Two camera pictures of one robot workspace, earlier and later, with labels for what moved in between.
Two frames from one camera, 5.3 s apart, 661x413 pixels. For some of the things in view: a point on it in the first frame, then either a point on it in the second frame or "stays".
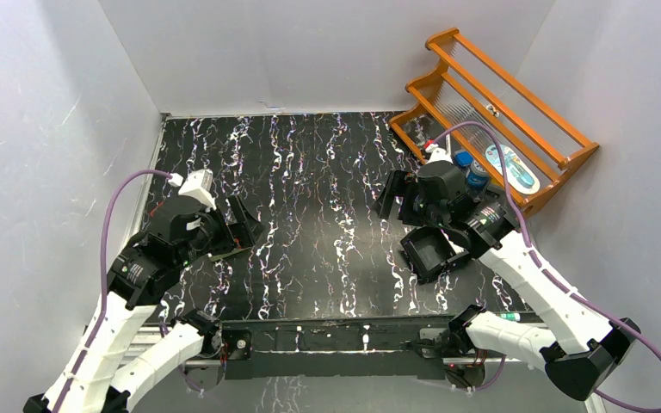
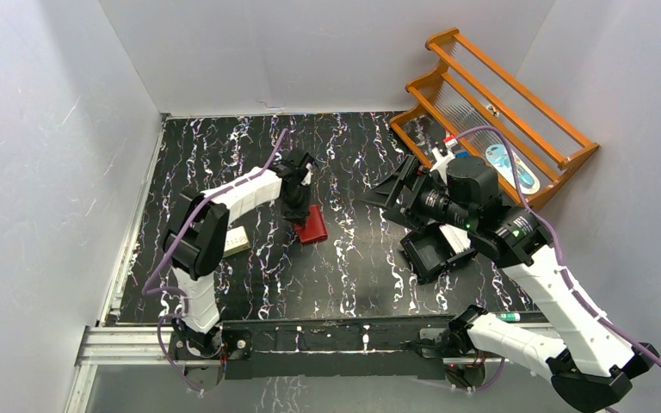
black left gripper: x=227 y=229 -> x=295 y=210
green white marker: x=510 y=316 stays
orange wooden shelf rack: x=472 y=109 stays
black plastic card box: x=429 y=250 stays
